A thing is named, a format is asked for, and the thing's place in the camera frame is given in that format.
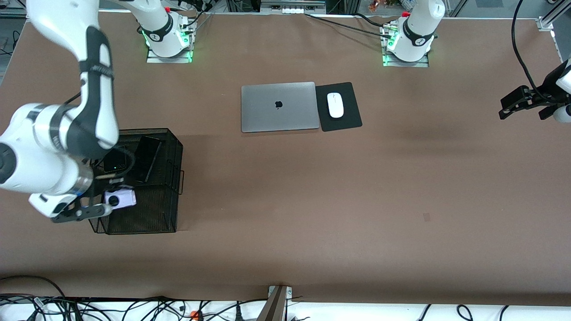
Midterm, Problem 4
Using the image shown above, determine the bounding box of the small black flip phone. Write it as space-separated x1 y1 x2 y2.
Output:
103 147 128 174

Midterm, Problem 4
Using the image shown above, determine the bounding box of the lilac flip phone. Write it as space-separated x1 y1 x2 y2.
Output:
103 189 137 210

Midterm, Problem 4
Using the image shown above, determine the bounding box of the long black smartphone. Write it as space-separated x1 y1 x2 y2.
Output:
133 136 162 184

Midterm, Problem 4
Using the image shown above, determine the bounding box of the black mesh two-tier organizer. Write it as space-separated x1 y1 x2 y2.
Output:
85 128 185 235

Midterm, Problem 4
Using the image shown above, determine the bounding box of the black mouse pad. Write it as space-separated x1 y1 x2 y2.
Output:
315 82 363 132

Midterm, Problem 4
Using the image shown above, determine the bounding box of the white computer mouse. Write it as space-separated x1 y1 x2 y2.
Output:
327 92 345 119

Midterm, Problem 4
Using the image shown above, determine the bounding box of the silver closed laptop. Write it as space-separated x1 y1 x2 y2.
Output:
241 82 321 133

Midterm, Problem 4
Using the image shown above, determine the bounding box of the grey power strip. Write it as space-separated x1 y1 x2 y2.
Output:
260 0 327 15

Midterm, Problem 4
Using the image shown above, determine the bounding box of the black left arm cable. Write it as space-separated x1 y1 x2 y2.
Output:
511 0 550 99

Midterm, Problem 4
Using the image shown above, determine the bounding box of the aluminium frame profile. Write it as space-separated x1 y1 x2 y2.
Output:
537 0 571 32
0 0 32 21

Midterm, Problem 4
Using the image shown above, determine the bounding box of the thick black cable loop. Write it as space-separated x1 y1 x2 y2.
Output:
0 275 67 308

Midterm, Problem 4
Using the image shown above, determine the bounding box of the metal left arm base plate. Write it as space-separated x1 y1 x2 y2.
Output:
382 50 430 68

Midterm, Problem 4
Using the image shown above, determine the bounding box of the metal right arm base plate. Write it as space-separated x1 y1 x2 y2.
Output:
146 45 194 64

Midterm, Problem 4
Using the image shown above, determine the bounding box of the black table cable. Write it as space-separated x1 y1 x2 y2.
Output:
352 12 389 28
305 13 393 38

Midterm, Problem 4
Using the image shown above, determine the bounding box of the grey metal camera bracket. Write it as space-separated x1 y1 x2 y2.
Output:
257 285 294 321

